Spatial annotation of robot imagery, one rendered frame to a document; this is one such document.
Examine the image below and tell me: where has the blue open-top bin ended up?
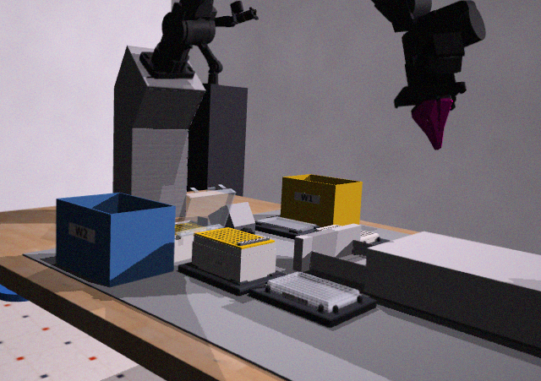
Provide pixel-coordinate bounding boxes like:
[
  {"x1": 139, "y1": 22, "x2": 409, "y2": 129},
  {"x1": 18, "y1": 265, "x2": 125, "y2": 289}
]
[{"x1": 56, "y1": 193, "x2": 176, "y2": 287}]

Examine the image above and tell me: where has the yellow open-top bin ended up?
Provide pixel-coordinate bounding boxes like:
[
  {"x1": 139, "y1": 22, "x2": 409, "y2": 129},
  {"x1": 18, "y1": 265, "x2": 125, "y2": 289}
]
[{"x1": 281, "y1": 174, "x2": 363, "y2": 227}]

